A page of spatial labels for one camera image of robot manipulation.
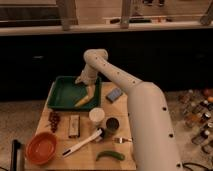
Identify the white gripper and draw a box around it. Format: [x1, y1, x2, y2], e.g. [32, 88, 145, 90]
[75, 66, 98, 85]

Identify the spice bottle rack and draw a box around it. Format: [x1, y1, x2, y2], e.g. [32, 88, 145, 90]
[178, 88, 213, 156]

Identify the blue sponge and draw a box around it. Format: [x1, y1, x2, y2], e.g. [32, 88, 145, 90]
[106, 88, 123, 103]

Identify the orange bowl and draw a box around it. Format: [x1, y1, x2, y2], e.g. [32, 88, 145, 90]
[25, 132, 57, 165]

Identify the brown wooden block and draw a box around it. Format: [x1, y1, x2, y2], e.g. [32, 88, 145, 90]
[68, 115, 80, 138]

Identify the yellow banana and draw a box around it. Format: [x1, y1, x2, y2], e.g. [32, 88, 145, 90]
[75, 85, 95, 107]

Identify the black chair frame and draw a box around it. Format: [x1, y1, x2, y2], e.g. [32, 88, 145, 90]
[10, 139, 25, 171]

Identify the green plastic tray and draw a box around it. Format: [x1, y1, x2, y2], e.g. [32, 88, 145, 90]
[47, 76, 102, 111]

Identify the red grape bunch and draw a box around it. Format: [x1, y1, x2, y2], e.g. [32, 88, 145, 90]
[48, 111, 60, 133]

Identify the green pepper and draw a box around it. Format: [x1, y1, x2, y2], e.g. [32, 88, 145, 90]
[96, 151, 125, 161]

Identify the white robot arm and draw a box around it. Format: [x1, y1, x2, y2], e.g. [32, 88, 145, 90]
[76, 49, 183, 171]

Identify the dark metal can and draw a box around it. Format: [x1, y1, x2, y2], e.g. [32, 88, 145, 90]
[106, 117, 120, 133]

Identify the white cup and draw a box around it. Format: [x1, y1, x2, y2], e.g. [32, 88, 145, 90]
[89, 108, 105, 126]

